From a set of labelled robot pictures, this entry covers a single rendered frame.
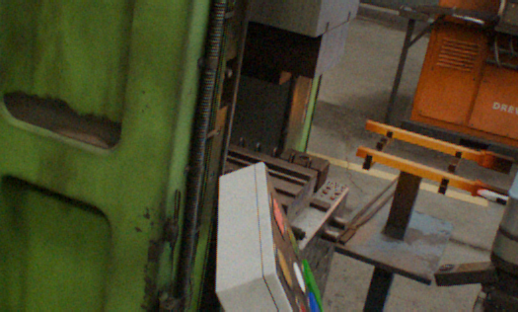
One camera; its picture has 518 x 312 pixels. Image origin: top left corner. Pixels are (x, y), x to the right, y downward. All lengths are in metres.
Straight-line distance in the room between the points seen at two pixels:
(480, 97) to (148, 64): 4.08
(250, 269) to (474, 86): 4.30
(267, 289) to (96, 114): 0.61
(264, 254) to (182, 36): 0.43
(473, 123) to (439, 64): 0.49
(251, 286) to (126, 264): 0.54
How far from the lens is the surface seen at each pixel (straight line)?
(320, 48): 1.41
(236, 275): 0.90
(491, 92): 5.12
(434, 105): 5.16
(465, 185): 1.90
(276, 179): 1.62
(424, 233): 2.19
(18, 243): 1.61
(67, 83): 1.39
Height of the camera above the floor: 1.66
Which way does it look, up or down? 23 degrees down
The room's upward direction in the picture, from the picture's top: 10 degrees clockwise
